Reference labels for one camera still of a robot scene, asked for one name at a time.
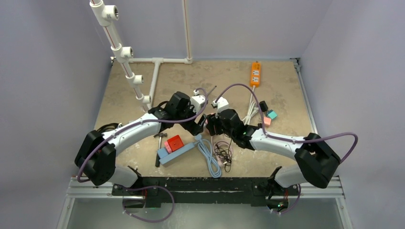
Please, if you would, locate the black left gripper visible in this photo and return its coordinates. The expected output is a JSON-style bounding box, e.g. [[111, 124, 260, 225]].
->
[[175, 102, 206, 135]]

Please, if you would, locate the white power cord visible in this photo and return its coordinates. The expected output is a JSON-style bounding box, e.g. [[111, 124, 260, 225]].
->
[[242, 87, 261, 126]]

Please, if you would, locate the thin black adapter cable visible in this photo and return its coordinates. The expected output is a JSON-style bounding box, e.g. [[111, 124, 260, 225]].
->
[[213, 139, 233, 173]]

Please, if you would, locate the salmon pink USB charger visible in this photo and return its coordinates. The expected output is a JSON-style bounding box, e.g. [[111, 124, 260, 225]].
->
[[262, 117, 272, 127]]

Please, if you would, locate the black power adapter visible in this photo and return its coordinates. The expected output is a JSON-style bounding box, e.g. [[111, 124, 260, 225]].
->
[[259, 101, 268, 113]]

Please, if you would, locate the teal USB charger plug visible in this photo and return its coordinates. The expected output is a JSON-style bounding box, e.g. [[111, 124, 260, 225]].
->
[[266, 110, 277, 120]]

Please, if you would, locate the orange power strip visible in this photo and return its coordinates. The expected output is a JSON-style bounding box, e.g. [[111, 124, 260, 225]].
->
[[250, 62, 261, 88]]

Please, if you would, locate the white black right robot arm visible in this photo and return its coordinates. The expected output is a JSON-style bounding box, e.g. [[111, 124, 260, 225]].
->
[[206, 109, 341, 194]]

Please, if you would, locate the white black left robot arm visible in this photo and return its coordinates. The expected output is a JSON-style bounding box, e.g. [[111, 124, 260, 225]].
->
[[75, 92, 207, 195]]

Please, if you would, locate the red cube socket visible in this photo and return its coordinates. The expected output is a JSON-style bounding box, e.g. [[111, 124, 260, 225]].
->
[[167, 135, 184, 152]]

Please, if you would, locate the small pink plug block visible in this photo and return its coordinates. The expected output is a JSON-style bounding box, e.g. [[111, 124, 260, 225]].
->
[[164, 141, 172, 154]]

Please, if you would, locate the light blue power strip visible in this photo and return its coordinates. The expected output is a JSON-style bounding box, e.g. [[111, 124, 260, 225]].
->
[[155, 143, 195, 167]]

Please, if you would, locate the black steel claw hammer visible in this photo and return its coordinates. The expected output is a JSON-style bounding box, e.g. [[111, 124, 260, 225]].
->
[[153, 133, 168, 167]]

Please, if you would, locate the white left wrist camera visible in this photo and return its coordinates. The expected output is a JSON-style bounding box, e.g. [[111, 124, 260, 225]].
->
[[190, 90, 206, 113]]

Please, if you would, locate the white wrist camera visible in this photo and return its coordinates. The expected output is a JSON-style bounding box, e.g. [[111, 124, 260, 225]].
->
[[190, 90, 206, 113], [211, 97, 229, 114]]

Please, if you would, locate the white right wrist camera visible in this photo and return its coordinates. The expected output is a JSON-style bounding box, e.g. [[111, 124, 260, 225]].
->
[[211, 97, 229, 114]]

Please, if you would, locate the light blue coiled cable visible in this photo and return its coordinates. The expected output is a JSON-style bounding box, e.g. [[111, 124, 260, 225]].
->
[[193, 134, 223, 178]]

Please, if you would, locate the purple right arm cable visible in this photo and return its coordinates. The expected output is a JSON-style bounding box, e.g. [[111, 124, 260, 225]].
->
[[213, 83, 359, 215]]

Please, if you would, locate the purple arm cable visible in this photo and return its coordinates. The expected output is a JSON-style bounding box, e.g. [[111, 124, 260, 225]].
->
[[77, 87, 209, 223], [213, 83, 359, 215]]

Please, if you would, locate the pink coiled cable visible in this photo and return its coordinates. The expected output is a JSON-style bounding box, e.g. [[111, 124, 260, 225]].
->
[[213, 139, 235, 167]]

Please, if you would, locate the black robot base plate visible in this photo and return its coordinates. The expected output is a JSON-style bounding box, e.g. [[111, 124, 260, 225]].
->
[[112, 177, 298, 208]]

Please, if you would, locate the white PVC pipe frame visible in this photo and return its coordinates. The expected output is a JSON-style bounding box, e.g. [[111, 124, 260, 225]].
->
[[89, 0, 193, 113]]

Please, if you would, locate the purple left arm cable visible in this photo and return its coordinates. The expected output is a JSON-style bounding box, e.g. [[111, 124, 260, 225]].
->
[[77, 87, 209, 223]]

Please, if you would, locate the aluminium rail frame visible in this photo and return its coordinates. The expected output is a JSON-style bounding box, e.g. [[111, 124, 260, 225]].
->
[[64, 60, 348, 229]]

